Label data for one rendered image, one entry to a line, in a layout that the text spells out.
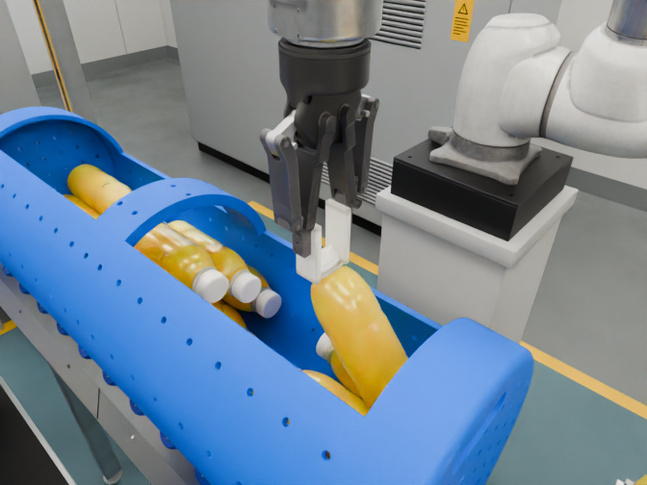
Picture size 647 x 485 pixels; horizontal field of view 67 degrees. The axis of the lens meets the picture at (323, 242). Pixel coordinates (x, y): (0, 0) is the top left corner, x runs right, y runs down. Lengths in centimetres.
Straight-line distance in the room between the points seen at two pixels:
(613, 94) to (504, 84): 17
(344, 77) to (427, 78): 180
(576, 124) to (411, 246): 40
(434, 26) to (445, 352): 182
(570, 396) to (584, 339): 34
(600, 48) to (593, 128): 12
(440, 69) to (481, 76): 119
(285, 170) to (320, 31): 11
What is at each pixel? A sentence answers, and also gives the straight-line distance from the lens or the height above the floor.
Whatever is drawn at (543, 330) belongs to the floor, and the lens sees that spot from 235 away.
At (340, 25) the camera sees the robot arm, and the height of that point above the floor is 146.
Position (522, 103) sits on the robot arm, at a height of 123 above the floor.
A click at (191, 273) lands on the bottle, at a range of 62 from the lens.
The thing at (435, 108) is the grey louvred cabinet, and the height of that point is 79.
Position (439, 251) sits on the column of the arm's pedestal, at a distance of 106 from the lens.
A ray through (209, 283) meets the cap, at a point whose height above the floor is 115.
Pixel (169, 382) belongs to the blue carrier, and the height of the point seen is 116.
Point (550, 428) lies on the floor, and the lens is 201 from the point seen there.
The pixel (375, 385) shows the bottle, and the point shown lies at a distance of 53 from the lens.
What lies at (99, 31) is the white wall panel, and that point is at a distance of 578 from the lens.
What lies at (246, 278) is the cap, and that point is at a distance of 66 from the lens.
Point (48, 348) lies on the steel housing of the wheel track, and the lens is 103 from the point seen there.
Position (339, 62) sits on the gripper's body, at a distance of 39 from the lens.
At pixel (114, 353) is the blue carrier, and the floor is 113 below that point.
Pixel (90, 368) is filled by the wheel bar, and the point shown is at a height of 92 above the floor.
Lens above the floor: 153
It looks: 35 degrees down
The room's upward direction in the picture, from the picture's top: straight up
